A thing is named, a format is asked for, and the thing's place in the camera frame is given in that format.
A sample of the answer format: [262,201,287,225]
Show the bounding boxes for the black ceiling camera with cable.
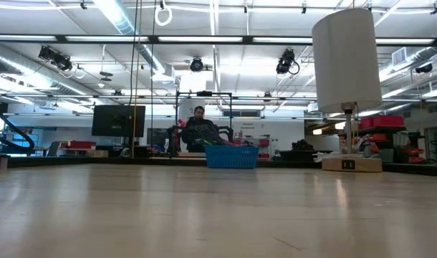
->
[275,49,300,75]

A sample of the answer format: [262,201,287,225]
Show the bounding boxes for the red storage bins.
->
[360,114,405,129]

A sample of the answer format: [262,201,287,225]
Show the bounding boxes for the black bag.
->
[292,138,314,151]

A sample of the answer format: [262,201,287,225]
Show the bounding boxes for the black tray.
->
[279,149,334,161]

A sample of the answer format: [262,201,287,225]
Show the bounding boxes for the blue plastic basket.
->
[204,145,259,169]

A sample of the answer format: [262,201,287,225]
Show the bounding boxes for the person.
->
[181,105,219,153]

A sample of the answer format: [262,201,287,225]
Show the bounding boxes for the small red bins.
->
[404,146,426,164]

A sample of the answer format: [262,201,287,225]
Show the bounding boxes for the white hanging ring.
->
[154,6,173,27]

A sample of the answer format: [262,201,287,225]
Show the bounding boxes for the white shade wooden base lamp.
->
[311,7,383,173]

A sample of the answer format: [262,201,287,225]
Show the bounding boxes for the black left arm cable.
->
[0,93,36,155]

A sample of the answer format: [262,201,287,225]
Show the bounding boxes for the black monitor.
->
[92,105,146,138]

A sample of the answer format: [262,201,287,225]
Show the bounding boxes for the black storage shelf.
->
[338,125,408,164]

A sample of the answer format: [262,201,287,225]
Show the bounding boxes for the red box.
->
[60,140,97,150]

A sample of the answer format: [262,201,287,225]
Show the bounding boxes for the small dark screen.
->
[147,128,168,146]

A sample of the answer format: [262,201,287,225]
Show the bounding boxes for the white air vent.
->
[390,47,408,66]

